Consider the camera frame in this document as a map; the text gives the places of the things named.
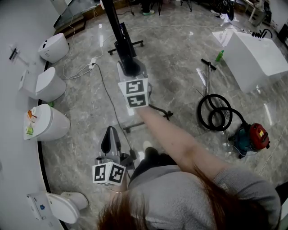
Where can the grey standing fan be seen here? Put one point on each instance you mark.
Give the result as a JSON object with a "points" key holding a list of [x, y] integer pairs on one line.
{"points": [[132, 7]]}

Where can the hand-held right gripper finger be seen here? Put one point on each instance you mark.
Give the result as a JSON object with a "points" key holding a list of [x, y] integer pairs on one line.
{"points": [[121, 72], [144, 70]]}

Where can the black wall-mounted holder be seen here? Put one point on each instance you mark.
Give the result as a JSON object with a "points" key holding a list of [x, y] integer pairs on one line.
{"points": [[14, 53]]}

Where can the white bathtub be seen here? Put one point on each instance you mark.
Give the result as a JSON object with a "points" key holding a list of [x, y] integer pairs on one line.
{"points": [[254, 58]]}

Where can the person's left forearm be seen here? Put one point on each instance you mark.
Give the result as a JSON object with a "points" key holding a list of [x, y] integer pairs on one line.
{"points": [[118, 186]]}

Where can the white-legged wooden bench table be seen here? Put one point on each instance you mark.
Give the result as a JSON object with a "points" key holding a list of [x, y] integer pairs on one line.
{"points": [[255, 11]]}

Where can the green plastic packet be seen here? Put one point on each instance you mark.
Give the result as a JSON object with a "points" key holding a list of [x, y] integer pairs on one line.
{"points": [[50, 104]]}

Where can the white smart toilet black stripe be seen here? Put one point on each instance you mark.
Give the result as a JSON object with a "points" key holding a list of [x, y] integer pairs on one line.
{"points": [[55, 48]]}

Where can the white one-piece toilet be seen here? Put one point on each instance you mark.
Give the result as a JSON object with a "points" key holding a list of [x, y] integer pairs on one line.
{"points": [[54, 123]]}

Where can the white door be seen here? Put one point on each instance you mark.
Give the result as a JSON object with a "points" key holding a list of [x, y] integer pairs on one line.
{"points": [[59, 5]]}

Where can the red and teal vacuum cleaner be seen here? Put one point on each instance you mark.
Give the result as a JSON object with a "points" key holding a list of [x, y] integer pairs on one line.
{"points": [[256, 134]]}

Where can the white two-piece toilet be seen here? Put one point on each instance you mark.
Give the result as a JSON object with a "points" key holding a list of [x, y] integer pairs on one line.
{"points": [[48, 86]]}

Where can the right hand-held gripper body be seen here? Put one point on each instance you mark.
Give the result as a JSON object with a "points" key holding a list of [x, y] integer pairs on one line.
{"points": [[135, 92]]}

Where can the person's grey shirt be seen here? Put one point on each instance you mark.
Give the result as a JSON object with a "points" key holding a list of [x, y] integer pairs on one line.
{"points": [[191, 202]]}

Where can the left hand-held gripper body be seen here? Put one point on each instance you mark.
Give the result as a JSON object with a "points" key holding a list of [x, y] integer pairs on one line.
{"points": [[108, 173]]}

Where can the person's right forearm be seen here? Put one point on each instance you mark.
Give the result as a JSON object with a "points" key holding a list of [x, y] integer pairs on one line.
{"points": [[171, 139]]}

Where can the wooden step platform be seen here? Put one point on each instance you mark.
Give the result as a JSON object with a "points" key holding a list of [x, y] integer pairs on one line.
{"points": [[74, 21]]}

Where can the green plastic bottle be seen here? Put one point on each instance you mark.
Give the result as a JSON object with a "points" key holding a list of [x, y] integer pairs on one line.
{"points": [[219, 56]]}

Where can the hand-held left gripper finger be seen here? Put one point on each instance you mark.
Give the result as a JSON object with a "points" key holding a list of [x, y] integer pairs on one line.
{"points": [[116, 143], [106, 141]]}

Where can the white paper roll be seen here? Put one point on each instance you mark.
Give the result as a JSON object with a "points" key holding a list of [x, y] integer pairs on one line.
{"points": [[34, 110]]}

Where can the person's white shoe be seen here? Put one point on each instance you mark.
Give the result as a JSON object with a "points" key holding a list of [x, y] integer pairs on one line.
{"points": [[147, 145]]}

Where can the green cup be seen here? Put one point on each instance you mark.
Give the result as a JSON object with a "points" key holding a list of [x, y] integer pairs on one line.
{"points": [[29, 131]]}

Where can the person's black trousers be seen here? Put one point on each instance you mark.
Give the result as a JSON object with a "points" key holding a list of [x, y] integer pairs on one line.
{"points": [[157, 161]]}

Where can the black bathtub faucet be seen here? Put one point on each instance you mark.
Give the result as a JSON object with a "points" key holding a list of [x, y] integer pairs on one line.
{"points": [[262, 34]]}

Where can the white marker box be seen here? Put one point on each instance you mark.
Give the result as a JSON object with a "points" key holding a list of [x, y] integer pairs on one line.
{"points": [[102, 4]]}

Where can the black baseboard strip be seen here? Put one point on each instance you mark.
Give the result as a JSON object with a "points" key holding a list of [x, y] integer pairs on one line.
{"points": [[42, 161]]}

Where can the orange box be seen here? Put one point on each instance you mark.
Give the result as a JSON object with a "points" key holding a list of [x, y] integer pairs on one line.
{"points": [[31, 116]]}

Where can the white toilet blue sticker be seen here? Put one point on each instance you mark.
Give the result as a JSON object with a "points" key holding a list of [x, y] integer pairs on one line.
{"points": [[65, 206]]}

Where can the white power strip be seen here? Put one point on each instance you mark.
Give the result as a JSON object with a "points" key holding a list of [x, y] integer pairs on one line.
{"points": [[92, 63]]}

